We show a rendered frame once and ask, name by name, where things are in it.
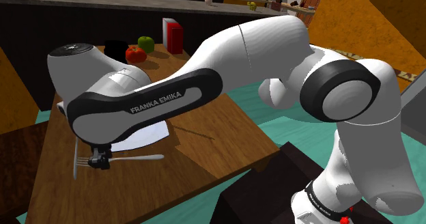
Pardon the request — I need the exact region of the silver knife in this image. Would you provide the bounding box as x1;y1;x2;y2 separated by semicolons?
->
72;137;80;181

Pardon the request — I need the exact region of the silver fork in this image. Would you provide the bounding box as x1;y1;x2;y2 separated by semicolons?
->
75;154;165;168

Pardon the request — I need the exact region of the white plate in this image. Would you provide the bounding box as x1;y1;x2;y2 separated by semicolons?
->
109;121;171;153

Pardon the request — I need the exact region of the red tomato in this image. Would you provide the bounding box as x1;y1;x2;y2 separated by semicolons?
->
125;45;148;64

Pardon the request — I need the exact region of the black cup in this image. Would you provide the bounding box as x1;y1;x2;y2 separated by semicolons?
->
103;40;130;64

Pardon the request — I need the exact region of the green apple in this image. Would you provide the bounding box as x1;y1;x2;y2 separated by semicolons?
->
137;36;156;55

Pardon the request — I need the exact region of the dark kitchen island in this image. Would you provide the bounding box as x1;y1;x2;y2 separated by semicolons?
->
0;0;289;111

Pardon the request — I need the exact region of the red and white box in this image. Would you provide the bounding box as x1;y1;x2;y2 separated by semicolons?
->
162;17;184;55

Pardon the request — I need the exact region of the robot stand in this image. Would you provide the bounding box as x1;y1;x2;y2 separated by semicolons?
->
209;141;394;224

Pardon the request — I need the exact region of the wooden side table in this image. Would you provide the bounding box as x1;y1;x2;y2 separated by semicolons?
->
266;0;316;17

